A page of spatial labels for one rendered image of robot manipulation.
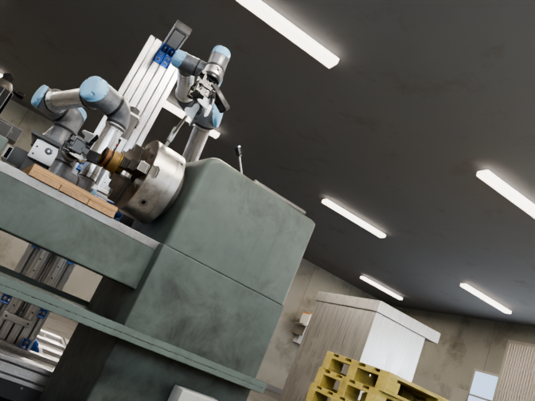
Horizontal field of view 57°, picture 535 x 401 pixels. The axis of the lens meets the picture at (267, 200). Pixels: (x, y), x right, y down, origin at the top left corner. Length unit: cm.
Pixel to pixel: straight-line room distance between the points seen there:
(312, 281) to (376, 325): 609
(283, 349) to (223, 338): 1003
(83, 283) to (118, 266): 869
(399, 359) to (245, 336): 465
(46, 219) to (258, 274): 81
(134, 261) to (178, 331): 30
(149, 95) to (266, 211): 122
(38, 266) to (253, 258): 115
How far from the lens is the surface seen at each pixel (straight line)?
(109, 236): 178
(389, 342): 639
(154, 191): 185
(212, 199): 186
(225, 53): 204
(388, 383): 399
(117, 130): 227
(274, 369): 1195
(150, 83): 297
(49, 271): 266
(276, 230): 202
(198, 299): 187
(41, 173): 172
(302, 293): 1206
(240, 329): 198
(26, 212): 172
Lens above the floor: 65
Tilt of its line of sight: 16 degrees up
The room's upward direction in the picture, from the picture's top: 24 degrees clockwise
